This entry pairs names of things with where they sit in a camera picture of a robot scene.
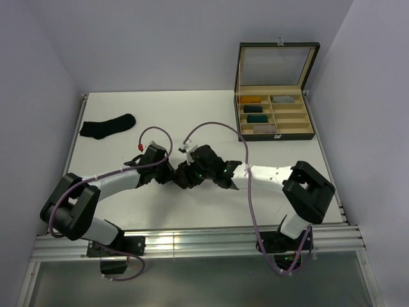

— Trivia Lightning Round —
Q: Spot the brown striped sock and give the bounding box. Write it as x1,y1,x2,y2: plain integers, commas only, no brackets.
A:
173,168,190,189

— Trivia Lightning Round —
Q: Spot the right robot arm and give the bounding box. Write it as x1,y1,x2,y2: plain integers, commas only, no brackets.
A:
175,143,336,249

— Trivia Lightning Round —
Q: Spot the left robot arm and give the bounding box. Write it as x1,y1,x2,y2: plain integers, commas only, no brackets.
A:
40,142,175,255

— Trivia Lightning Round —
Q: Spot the pink-grey rolled sock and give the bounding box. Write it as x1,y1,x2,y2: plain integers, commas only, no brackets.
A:
253,125,277,134

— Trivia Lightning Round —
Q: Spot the teal rolled sock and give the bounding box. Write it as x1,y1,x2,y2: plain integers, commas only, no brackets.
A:
247,114,268,123

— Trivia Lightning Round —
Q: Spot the black sock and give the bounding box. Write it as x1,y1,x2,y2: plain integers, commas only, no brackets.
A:
79,113,136,140

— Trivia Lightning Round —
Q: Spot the dark rolled sock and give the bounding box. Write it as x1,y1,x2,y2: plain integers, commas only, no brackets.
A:
243,105,263,113

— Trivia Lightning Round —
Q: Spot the orange rolled sock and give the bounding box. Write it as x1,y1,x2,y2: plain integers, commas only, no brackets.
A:
239,96,261,104

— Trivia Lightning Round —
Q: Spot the light grey rolled sock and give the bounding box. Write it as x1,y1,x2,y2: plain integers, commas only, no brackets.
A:
272,95,295,104

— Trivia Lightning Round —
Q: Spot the black compartment storage box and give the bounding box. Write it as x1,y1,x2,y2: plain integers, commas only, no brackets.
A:
234,40,320,141

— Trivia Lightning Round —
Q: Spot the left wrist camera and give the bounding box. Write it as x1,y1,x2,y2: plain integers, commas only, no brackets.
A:
124,143,158,166

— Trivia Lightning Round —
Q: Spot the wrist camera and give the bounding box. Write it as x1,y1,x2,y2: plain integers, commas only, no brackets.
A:
178,139,198,165
124,143,158,166

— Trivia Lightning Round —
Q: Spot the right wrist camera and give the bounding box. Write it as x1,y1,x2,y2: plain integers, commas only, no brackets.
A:
178,139,198,165

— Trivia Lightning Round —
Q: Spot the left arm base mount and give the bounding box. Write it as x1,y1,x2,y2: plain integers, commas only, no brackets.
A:
86,236,146,282

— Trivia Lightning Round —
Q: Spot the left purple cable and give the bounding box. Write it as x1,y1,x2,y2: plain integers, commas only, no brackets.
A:
47,127,175,282

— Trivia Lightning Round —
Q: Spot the purple cable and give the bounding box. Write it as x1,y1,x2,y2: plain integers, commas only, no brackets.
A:
47,127,175,282
182,121,314,276

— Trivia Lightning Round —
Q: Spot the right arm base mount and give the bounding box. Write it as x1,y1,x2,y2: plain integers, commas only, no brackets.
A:
260,230,314,273

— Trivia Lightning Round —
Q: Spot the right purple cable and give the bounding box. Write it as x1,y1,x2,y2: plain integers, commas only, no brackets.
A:
182,121,314,276

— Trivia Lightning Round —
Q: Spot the aluminium frame rail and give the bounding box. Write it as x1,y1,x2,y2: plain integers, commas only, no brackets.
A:
17,92,386,307

